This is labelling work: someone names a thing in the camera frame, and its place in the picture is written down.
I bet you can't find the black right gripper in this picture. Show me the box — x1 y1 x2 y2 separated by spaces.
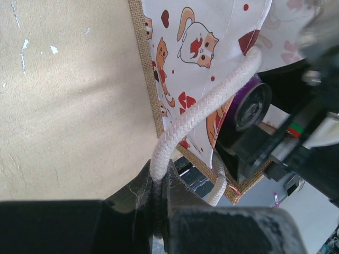
216 21 338 204

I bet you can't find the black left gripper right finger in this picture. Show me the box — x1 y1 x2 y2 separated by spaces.
160 162 306 253

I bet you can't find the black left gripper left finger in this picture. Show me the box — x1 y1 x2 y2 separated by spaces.
1 165 152 253

